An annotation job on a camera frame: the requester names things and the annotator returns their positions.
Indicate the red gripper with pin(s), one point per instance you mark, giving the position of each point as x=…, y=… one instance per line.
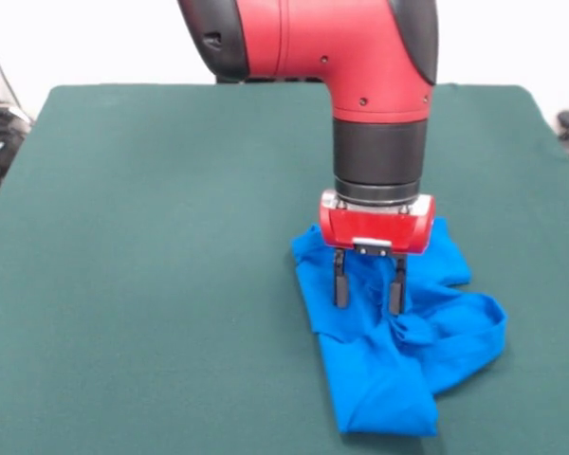
x=374, y=227

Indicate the blue laundry item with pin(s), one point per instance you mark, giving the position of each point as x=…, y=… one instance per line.
x=384, y=369

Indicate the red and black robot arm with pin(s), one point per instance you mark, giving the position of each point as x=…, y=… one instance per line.
x=360, y=57

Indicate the dark green table cloth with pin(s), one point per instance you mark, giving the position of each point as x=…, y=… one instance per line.
x=123, y=332

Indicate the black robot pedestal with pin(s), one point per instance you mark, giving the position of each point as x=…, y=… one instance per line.
x=275, y=79

